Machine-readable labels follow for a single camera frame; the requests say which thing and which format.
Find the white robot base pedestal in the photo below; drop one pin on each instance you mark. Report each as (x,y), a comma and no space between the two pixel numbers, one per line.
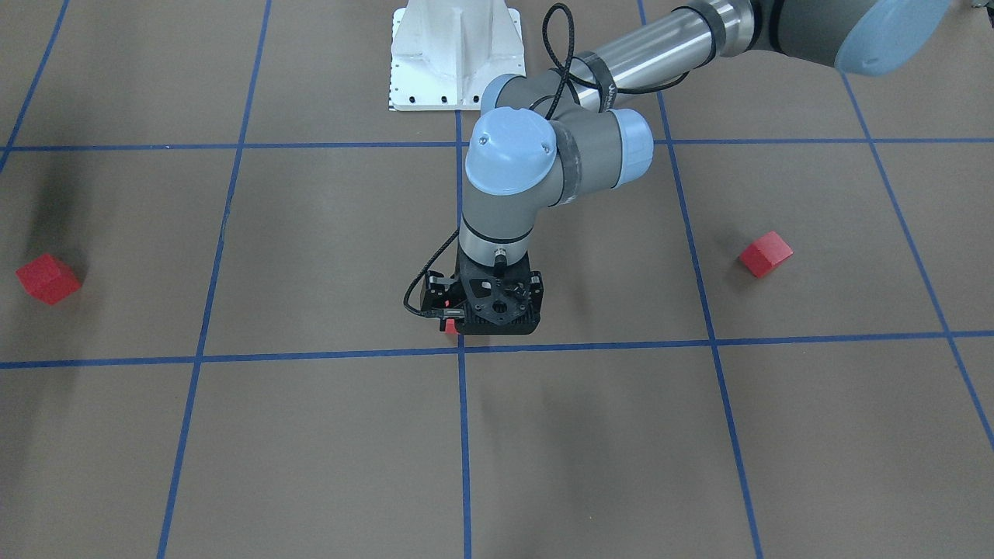
(444,54)

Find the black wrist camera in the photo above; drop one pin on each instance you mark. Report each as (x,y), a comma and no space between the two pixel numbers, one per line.
(435,293)

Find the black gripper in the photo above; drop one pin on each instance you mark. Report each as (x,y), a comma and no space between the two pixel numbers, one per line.
(436,294)

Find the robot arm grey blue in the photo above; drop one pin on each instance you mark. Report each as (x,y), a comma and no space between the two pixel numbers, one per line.
(544,141)

